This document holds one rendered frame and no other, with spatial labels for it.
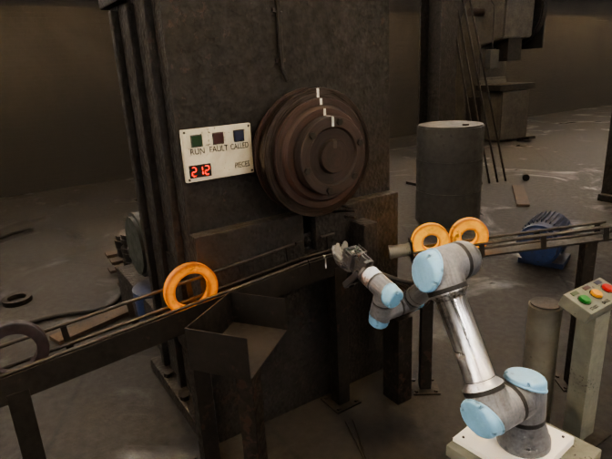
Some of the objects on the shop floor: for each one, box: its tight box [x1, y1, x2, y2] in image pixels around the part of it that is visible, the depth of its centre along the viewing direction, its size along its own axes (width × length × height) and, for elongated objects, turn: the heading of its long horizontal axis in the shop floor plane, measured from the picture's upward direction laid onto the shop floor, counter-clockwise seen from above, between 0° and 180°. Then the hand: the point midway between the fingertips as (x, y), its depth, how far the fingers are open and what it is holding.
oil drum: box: [415, 120, 485, 229], centre depth 464 cm, size 59×59×89 cm
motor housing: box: [383, 280, 432, 405], centre depth 222 cm, size 13×22×54 cm, turn 132°
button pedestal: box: [553, 278, 612, 447], centre depth 190 cm, size 16×24×62 cm, turn 132°
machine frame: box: [98, 0, 398, 443], centre depth 232 cm, size 73×108×176 cm
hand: (334, 249), depth 196 cm, fingers closed
